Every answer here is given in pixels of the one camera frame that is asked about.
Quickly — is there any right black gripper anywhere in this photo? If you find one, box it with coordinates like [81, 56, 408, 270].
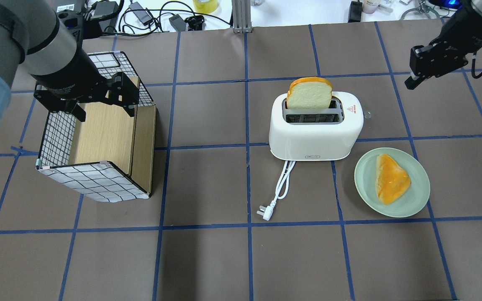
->
[404, 2, 482, 91]

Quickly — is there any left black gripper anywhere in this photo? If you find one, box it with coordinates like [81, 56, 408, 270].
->
[33, 50, 139, 122]

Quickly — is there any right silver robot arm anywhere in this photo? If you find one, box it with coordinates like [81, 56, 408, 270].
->
[404, 0, 482, 90]

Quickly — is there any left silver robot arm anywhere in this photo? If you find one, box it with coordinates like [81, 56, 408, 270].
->
[0, 0, 139, 122]

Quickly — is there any bread slice in toaster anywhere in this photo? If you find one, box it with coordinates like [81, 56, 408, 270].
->
[286, 77, 333, 110]

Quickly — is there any white two-slot toaster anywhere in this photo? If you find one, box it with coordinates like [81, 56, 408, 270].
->
[269, 92, 364, 161]

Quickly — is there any triangular orange bread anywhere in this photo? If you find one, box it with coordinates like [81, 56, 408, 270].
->
[375, 153, 411, 204]

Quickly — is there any light green plate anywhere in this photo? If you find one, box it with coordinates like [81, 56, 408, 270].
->
[354, 148, 431, 218]

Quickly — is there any yellow tape roll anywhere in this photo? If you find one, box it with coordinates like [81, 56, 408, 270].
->
[193, 0, 219, 15]

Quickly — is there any wire basket with checked cloth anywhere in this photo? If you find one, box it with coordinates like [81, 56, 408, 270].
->
[35, 51, 157, 202]

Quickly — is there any aluminium frame post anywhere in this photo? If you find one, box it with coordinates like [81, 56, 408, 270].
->
[231, 0, 253, 33]

